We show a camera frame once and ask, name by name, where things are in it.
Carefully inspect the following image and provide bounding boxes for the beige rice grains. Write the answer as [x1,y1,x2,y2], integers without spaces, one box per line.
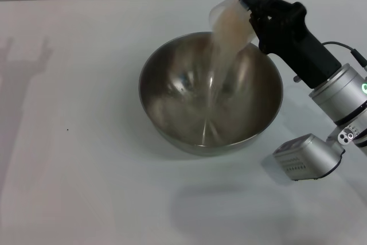
[209,8,252,114]

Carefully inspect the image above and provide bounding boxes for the stainless steel mixing bowl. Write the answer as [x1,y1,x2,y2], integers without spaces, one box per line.
[138,31,284,157]

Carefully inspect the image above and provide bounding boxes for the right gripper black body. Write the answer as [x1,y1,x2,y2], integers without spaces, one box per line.
[252,0,342,90]

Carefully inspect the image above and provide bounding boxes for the translucent plastic measuring cup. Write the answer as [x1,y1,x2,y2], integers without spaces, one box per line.
[208,0,257,53]

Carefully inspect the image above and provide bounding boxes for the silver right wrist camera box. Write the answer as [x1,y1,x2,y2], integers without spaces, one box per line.
[272,133,346,182]

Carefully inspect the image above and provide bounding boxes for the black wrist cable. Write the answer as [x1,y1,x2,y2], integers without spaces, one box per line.
[321,41,367,69]

